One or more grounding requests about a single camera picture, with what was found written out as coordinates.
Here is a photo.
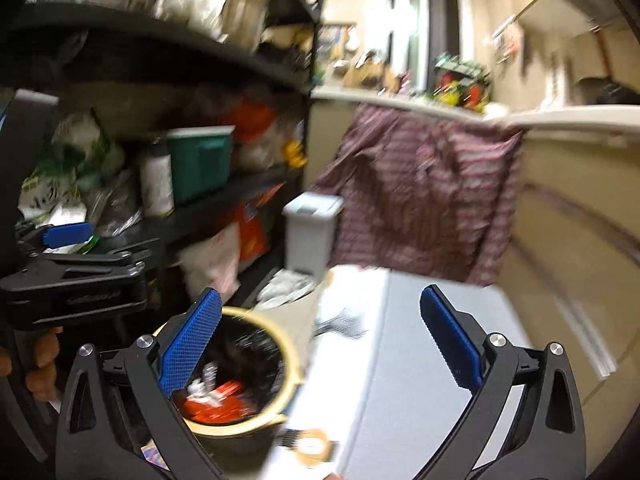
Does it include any red plaid shirt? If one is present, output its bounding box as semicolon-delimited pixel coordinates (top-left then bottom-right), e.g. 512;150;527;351
311;105;525;286

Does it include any white pedal bin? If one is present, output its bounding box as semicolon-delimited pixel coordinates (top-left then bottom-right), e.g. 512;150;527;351
282;192;344;282

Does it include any green plastic storage box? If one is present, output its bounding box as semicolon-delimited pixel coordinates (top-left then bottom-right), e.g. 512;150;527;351
166;126;234;204

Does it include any checkered cloth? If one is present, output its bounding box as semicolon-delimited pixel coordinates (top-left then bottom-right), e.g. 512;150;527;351
314;312;366;339

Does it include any yellow trash bin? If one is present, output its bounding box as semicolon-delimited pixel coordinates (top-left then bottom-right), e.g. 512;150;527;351
152;305;305;438

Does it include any orange bag on shelf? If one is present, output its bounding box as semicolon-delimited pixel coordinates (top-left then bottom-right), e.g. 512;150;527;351
233;183;283;264

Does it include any white pink rice bag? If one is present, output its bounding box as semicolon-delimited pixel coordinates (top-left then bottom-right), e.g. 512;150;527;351
178;222;240;302

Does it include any black trash bag liner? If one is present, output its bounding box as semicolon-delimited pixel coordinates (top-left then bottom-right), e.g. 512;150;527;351
174;315;284;422

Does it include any white countertop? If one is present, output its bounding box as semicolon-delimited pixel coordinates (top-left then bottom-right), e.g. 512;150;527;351
310;84;640;137

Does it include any spice rack with bottles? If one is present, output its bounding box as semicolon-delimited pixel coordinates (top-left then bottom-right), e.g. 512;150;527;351
432;53;491;114

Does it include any grey rag on floor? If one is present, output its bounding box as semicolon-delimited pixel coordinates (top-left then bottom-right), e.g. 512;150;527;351
255;269;318;310

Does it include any white labelled jar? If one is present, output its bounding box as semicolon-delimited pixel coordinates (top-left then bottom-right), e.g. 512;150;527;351
139;136;175;218

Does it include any left hand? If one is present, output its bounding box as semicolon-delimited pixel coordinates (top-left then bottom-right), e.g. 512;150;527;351
25;326;63;402

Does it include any black storage shelf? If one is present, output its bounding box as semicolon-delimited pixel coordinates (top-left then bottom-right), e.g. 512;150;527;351
1;0;311;337

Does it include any red white carton box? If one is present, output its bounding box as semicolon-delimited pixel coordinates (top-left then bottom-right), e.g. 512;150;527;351
179;379;256;426

